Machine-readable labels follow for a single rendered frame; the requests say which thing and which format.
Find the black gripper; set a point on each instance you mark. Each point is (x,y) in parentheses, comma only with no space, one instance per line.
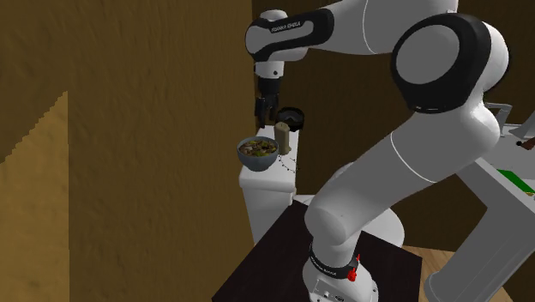
(268,87)

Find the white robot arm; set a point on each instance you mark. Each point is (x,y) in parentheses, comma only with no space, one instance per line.
(409,154)

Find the black bowl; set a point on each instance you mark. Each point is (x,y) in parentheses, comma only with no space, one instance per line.
(291,118)

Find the beige pillar candle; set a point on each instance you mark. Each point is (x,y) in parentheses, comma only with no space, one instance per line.
(282,136)

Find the grey-blue bowl with food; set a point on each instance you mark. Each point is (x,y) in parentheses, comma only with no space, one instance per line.
(257,161)

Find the dark robot stand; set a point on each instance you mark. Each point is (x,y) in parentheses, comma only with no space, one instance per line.
(267,267)

